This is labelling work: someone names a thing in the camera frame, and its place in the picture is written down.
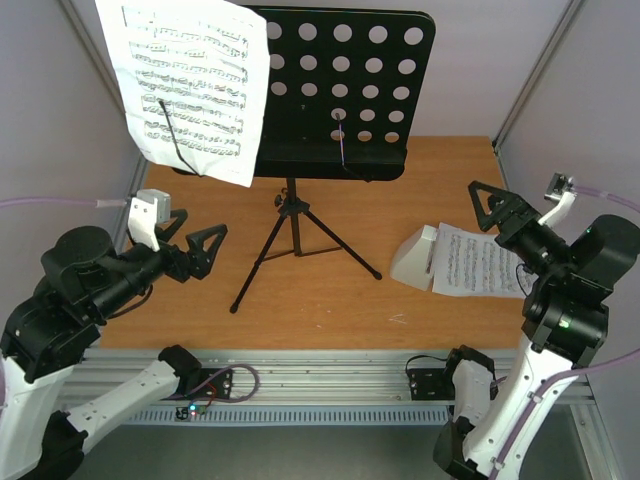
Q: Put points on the aluminium frame rail left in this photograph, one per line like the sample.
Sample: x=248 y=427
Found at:
x=110 y=165

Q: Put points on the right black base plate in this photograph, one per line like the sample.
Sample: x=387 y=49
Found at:
x=430 y=383

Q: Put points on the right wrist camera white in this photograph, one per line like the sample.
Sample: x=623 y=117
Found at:
x=561 y=193

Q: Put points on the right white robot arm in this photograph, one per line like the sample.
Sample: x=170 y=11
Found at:
x=493 y=423

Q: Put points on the black tripod music stand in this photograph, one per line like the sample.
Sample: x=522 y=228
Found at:
x=343 y=91

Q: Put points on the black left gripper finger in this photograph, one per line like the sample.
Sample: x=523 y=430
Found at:
x=172 y=222
x=203 y=247

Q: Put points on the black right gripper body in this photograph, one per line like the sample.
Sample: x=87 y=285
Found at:
x=513 y=218

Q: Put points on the white metronome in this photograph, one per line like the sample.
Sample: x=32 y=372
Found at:
x=411 y=264

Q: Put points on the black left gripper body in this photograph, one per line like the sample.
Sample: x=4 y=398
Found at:
x=180 y=265

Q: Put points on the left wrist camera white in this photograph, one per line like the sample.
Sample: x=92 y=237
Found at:
x=148 y=208

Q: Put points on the aluminium front rail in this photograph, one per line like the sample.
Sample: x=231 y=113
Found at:
x=287 y=377

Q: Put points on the grey slotted cable duct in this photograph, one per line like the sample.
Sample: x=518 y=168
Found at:
x=281 y=416

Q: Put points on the white sheet paper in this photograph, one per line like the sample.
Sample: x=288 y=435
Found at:
x=193 y=77

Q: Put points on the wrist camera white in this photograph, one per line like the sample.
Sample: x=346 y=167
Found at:
x=561 y=193
x=148 y=208

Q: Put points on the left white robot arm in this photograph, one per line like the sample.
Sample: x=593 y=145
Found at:
x=86 y=283

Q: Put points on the sheet music page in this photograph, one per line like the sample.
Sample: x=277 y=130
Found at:
x=466 y=264

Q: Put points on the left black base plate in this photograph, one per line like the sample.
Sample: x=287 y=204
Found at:
x=212 y=382

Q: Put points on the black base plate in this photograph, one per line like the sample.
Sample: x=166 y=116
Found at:
x=212 y=382
x=430 y=383

